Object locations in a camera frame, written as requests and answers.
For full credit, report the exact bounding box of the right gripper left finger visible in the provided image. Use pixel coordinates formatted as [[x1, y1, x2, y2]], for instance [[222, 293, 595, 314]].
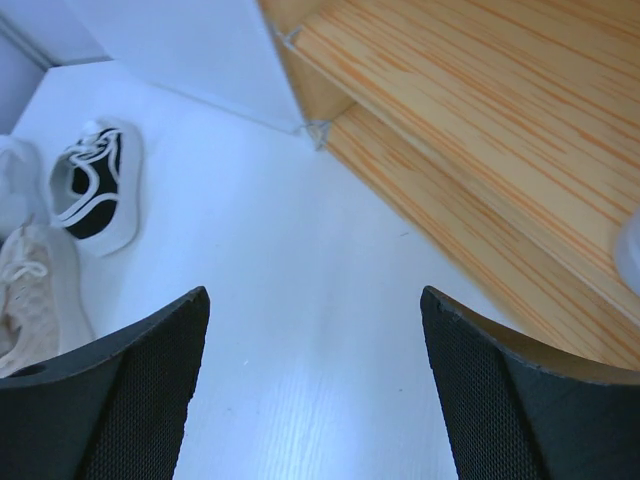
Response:
[[1, 287, 210, 479]]

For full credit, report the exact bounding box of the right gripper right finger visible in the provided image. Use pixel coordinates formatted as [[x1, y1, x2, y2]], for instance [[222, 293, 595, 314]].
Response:
[[420, 286, 639, 479]]

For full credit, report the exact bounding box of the white leather sneaker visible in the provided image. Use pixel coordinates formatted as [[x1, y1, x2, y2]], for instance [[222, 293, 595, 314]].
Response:
[[614, 209, 640, 296], [1, 135, 49, 242]]

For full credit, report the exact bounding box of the black and white sneaker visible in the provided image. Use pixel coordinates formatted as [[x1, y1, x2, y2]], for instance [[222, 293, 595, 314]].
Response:
[[48, 117, 144, 257]]

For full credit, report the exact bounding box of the white translucent cabinet door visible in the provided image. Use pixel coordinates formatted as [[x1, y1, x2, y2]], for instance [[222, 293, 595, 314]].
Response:
[[68, 0, 305, 133]]

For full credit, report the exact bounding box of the wooden shoe cabinet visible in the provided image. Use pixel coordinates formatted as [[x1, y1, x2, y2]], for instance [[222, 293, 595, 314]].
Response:
[[260, 1, 639, 369]]

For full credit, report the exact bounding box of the beige lace sneaker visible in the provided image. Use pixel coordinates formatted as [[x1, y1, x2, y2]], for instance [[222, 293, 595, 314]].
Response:
[[1, 222, 95, 378]]

